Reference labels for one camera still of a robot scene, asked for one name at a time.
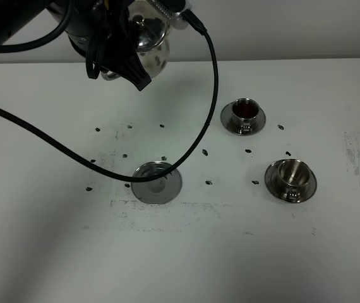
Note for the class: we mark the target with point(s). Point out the far stainless steel teacup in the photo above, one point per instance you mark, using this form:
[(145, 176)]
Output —
[(244, 112)]

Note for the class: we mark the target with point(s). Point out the stainless steel teacup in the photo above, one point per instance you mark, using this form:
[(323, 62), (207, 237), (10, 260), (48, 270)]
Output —
[(244, 112), (293, 177)]

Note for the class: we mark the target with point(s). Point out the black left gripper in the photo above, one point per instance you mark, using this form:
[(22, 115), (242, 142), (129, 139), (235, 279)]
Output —
[(99, 31)]

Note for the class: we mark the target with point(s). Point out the near stainless steel saucer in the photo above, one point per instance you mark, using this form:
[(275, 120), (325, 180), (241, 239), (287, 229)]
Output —
[(271, 183)]

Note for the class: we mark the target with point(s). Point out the stainless steel saucer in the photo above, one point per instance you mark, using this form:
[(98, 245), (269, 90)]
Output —
[(271, 183), (225, 118)]

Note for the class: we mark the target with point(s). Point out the steel teapot coaster plate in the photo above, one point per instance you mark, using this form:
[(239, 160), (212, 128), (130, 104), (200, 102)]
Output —
[(160, 191)]

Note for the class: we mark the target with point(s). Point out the near stainless steel teacup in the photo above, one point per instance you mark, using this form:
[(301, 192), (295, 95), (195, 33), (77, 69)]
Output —
[(293, 177)]

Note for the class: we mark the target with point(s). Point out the stainless steel teapot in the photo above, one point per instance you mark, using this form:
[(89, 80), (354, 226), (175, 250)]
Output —
[(149, 32)]

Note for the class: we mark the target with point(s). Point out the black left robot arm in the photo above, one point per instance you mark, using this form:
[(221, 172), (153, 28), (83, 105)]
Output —
[(14, 15)]

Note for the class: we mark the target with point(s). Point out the far stainless steel saucer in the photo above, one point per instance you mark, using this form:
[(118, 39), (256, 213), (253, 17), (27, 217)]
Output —
[(225, 118)]

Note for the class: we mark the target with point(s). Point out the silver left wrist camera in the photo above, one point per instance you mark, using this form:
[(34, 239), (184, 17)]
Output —
[(172, 11)]

